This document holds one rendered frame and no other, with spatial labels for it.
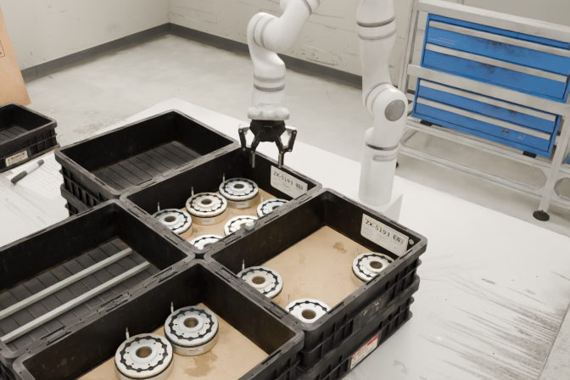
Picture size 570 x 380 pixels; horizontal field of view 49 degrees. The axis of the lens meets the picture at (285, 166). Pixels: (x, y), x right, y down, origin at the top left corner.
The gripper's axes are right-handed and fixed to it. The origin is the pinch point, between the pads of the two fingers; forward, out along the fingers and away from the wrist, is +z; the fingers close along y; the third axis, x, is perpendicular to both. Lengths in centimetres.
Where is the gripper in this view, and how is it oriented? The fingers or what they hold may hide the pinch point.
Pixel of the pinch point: (266, 160)
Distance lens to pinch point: 147.1
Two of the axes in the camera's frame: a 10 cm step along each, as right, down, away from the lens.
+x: 0.2, 5.0, -8.6
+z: -0.4, 8.6, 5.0
